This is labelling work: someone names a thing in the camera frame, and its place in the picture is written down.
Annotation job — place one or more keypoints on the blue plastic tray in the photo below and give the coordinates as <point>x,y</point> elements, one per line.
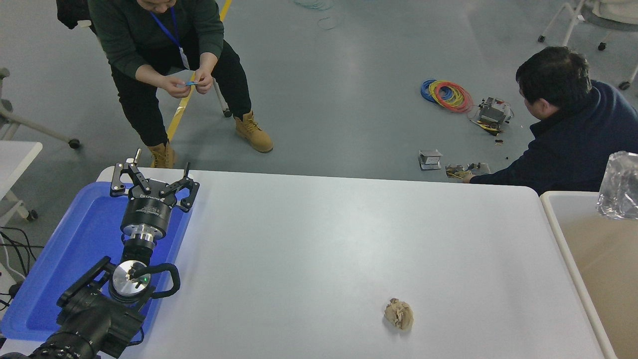
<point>75,234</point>

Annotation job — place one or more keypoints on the small metal box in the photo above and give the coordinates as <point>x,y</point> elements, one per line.
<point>429,159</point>

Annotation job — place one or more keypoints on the rectangular foil tray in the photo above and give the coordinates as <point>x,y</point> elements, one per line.
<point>620,187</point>

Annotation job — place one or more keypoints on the crumpled tan paper ball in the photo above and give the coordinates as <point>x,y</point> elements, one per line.
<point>399,315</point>

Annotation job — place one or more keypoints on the crouching person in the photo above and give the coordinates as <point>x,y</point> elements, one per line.
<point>583,134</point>

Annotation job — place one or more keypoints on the grey wheeled chair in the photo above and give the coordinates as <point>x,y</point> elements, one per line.
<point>227,112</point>
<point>35,130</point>

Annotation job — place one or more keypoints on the seated person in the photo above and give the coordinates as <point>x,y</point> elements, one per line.
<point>149,30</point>

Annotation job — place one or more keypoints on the large pale bin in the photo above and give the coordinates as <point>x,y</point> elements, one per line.
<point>608,279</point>

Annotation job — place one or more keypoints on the white side table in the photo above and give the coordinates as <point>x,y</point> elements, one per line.
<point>15,157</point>

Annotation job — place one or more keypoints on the seated person's left hand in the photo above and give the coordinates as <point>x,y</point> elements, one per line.
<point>203,80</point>

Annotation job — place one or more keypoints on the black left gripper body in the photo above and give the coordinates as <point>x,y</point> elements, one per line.
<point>147,214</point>

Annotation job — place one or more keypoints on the seated person's right hand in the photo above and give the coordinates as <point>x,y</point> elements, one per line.
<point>177,86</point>

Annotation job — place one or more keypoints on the white wheeled chair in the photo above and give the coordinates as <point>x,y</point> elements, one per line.
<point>573,20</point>

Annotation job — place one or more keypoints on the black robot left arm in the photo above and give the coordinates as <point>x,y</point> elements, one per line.
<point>84,319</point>

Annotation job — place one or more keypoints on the crouching person's left hand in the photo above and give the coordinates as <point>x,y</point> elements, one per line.
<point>469,177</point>

